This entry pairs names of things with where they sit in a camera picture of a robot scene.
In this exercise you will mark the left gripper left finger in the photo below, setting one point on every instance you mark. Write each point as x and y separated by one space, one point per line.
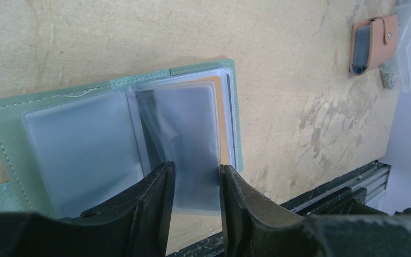
134 222

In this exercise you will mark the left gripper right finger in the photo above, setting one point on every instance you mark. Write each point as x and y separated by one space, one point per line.
254 225

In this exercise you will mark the green card holder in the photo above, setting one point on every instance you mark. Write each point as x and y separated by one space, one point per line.
69 150

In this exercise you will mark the clear plastic organizer box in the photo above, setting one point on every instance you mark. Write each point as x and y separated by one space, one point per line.
396 72

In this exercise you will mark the pink leather pouch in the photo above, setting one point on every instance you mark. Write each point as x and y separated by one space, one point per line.
373 42

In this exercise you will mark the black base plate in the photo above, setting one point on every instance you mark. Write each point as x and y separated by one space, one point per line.
334 197

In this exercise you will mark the aluminium rail frame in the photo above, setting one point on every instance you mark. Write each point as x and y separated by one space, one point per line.
374 183

